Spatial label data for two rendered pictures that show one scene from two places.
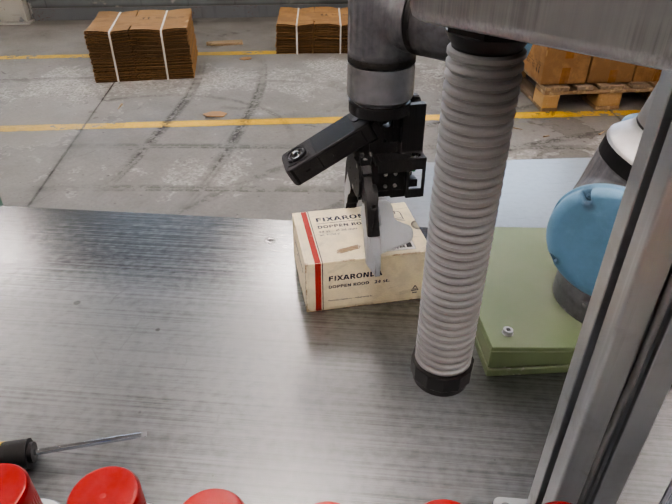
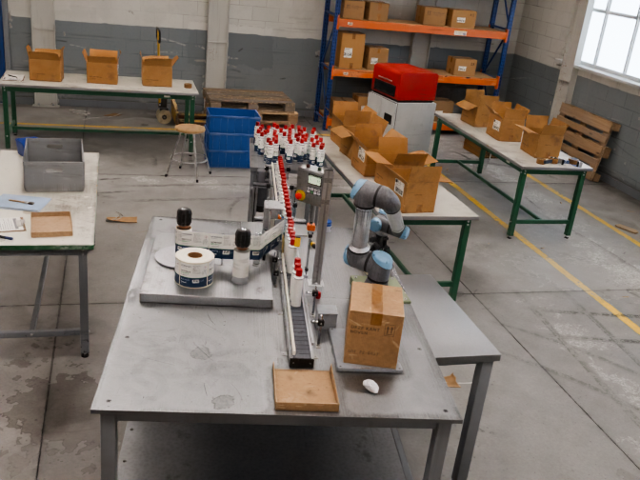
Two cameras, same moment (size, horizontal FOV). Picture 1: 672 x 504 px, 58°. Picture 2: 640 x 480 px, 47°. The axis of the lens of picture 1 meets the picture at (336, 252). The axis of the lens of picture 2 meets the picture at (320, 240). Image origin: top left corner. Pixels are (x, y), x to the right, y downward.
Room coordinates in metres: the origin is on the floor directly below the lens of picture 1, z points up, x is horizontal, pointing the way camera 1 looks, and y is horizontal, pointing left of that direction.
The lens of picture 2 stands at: (-0.58, -3.75, 2.60)
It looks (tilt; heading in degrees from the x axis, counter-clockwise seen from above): 22 degrees down; 77
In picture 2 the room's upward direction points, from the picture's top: 6 degrees clockwise
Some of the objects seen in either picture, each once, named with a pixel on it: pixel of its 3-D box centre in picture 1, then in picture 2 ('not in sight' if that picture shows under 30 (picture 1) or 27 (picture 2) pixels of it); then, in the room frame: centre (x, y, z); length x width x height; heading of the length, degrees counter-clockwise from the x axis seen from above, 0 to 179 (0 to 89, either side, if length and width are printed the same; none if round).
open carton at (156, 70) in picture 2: not in sight; (158, 69); (-0.64, 5.33, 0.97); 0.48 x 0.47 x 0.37; 96
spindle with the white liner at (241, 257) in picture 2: not in sight; (241, 255); (-0.16, -0.26, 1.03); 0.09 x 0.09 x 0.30
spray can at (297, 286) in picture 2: not in sight; (297, 287); (0.10, -0.54, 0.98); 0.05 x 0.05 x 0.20
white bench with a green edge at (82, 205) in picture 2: not in sight; (42, 243); (-1.40, 1.28, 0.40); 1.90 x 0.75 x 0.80; 94
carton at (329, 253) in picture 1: (358, 254); not in sight; (0.66, -0.03, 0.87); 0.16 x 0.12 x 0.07; 101
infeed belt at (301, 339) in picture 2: not in sight; (290, 280); (0.13, -0.21, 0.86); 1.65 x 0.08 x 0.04; 85
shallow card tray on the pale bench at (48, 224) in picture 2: not in sight; (51, 224); (-1.23, 0.63, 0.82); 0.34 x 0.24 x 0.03; 99
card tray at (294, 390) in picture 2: not in sight; (304, 386); (0.03, -1.21, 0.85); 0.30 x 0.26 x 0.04; 85
